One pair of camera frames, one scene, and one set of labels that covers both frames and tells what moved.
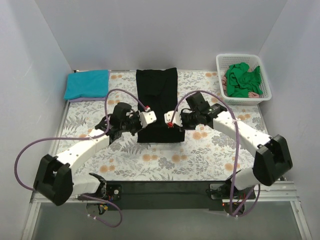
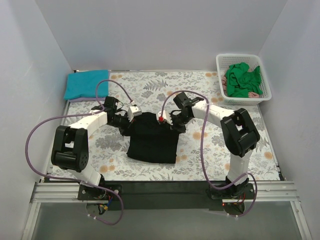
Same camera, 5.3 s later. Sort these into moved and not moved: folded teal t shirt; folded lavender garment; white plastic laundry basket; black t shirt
Moved: black t shirt
Not moved: white plastic laundry basket; folded lavender garment; folded teal t shirt
